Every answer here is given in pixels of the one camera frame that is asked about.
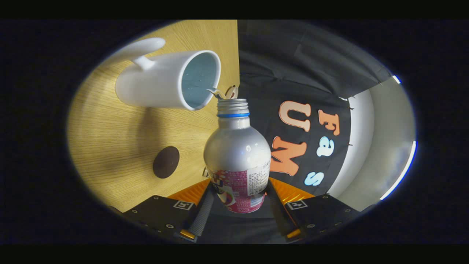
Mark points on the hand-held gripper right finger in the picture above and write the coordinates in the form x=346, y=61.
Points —
x=278, y=214

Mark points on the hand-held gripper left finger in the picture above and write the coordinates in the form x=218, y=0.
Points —
x=201, y=212

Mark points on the dark brown round coaster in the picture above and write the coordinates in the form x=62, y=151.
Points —
x=166, y=162

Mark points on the silver bottle with red label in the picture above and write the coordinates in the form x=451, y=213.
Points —
x=236, y=154

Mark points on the white cup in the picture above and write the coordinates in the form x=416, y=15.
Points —
x=157, y=84

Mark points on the wooden table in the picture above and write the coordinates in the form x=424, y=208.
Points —
x=110, y=146

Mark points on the small white plate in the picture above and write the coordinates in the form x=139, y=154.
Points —
x=220, y=95

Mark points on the black backdrop cloth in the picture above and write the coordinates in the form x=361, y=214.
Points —
x=293, y=66

